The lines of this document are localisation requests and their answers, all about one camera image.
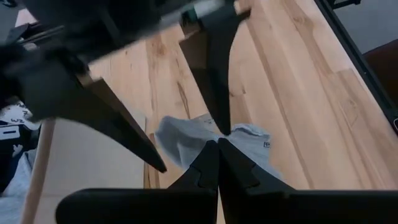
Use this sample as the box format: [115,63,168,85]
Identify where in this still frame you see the navy underwear white lettering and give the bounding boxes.
[0,101,43,194]

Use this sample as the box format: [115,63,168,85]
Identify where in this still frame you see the black aluminium table frame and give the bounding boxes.
[313,0,398,134]

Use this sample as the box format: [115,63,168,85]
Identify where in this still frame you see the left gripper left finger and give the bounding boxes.
[55,140,220,224]

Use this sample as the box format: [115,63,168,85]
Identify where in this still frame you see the beige fabric storage box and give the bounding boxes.
[18,116,149,224]

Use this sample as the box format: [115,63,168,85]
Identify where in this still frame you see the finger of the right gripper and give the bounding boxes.
[12,58,168,174]
[179,10,250,136]

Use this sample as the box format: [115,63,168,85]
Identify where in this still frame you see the white printed garment label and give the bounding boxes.
[0,101,42,131]

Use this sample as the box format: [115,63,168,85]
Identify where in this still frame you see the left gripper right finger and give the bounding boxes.
[218,139,398,224]

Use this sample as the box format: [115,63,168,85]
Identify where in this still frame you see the grey hooded sweatshirt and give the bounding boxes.
[154,115,283,181]

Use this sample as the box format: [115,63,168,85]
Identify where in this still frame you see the clothes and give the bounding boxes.
[0,148,37,224]

